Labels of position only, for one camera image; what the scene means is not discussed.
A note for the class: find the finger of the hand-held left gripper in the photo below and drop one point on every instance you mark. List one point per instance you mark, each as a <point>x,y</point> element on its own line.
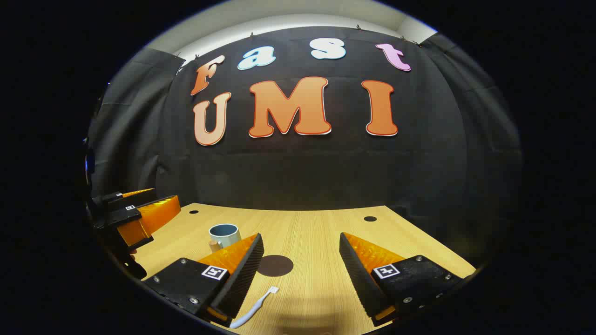
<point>111,199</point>
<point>118,217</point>

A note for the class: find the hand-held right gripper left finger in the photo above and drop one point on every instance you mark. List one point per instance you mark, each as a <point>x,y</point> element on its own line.
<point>242,274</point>

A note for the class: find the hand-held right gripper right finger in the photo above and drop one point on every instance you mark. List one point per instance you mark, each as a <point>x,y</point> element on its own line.
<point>356,274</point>

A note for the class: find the brown round coaster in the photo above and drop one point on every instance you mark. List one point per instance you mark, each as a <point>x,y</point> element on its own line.
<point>275,266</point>

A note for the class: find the white toothbrush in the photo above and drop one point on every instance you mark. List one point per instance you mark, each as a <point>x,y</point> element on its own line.
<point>253,311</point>

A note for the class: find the wooden desktop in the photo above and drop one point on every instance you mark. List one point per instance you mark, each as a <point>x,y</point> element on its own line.
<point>307,232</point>

